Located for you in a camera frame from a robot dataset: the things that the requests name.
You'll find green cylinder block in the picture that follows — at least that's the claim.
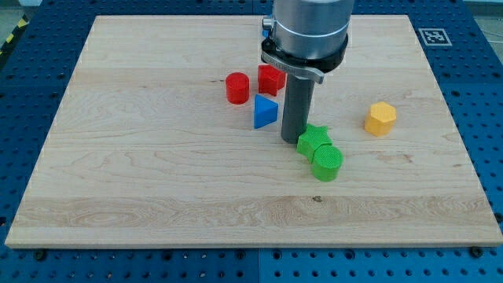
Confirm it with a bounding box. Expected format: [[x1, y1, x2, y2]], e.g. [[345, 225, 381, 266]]
[[311, 145, 343, 182]]

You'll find white fiducial marker tag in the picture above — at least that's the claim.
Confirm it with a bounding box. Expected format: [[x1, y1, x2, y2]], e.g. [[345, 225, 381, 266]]
[[418, 28, 452, 46]]

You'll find red cylinder block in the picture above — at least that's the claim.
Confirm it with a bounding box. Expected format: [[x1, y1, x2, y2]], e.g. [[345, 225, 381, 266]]
[[225, 72, 250, 105]]

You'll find light wooden board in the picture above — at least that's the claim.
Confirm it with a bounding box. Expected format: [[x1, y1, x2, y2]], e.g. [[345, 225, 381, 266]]
[[6, 16, 502, 249]]

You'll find green star block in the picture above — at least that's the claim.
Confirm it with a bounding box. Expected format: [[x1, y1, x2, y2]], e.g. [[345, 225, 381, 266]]
[[296, 123, 332, 163]]

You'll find yellow hexagon block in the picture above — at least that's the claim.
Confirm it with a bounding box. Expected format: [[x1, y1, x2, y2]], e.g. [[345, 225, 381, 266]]
[[364, 101, 397, 137]]

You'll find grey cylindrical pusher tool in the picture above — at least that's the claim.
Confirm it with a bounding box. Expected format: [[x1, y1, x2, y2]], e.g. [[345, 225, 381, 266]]
[[281, 75, 314, 144]]

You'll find blue triangle block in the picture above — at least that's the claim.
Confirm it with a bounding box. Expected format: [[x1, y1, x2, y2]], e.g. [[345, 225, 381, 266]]
[[254, 94, 278, 129]]

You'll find red star block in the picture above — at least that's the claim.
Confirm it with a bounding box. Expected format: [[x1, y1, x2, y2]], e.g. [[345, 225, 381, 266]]
[[258, 64, 286, 97]]

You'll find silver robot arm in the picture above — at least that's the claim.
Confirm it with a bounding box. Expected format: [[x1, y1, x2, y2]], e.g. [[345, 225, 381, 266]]
[[261, 0, 354, 84]]

